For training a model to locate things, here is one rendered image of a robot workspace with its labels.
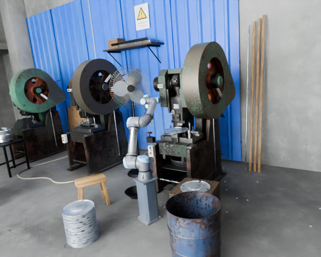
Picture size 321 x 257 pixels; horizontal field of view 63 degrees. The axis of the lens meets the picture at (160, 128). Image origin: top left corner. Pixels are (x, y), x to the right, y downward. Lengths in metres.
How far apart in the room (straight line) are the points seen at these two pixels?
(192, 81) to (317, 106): 1.88
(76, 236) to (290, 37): 3.36
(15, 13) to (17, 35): 0.52
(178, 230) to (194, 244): 0.15
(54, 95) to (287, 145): 4.24
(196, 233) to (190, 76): 1.43
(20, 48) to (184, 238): 6.41
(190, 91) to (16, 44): 5.58
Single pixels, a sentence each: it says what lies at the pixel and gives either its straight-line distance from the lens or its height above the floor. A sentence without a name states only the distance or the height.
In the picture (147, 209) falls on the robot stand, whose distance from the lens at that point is 2.70.
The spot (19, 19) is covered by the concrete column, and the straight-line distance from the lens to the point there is 7.65.
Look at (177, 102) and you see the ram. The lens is 3.07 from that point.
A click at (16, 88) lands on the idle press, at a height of 1.40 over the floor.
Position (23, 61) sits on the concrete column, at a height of 2.00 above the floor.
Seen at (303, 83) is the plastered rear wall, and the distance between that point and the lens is 3.86.
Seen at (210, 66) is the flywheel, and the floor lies 1.49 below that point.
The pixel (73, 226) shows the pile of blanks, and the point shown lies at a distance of 2.56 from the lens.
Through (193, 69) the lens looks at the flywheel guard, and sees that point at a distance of 2.59.
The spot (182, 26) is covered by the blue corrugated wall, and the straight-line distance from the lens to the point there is 4.41.
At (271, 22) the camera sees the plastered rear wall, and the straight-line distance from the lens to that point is 3.95.
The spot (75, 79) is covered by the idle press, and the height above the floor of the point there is 1.47.
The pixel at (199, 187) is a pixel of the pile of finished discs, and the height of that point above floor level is 0.36.
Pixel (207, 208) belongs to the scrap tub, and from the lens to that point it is 2.28.
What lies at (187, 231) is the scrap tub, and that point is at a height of 0.37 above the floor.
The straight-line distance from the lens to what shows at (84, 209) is 2.57.
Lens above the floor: 1.48
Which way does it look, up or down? 12 degrees down
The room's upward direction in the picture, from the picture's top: 5 degrees counter-clockwise
